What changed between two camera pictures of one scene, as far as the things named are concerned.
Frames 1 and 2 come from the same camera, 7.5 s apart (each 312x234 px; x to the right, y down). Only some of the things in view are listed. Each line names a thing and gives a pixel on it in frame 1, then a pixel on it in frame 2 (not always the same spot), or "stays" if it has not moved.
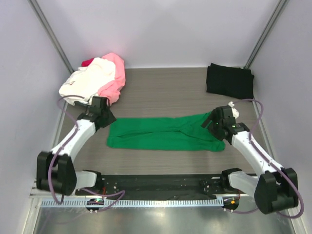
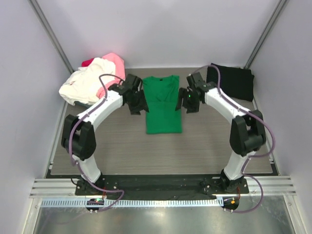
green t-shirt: x=176 y=133 → x=162 y=93
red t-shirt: x=86 y=63 stays
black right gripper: x=213 y=116 → x=183 y=93
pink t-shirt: x=112 y=89 stays
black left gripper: x=111 y=118 → x=142 y=105
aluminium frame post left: x=49 y=33 stays
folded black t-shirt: x=233 y=82 stays
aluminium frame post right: x=265 y=33 stays
